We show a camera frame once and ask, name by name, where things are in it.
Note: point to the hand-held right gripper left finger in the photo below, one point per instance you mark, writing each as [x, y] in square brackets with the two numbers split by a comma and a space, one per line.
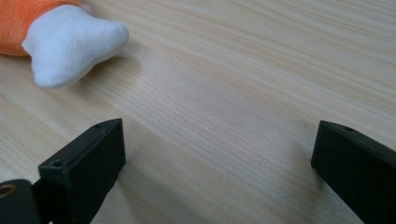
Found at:
[82, 165]

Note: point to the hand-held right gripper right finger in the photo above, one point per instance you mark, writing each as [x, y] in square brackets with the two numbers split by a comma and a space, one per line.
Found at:
[358, 165]

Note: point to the orange and white plush toy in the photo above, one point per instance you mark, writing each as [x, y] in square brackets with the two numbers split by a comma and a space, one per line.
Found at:
[68, 43]

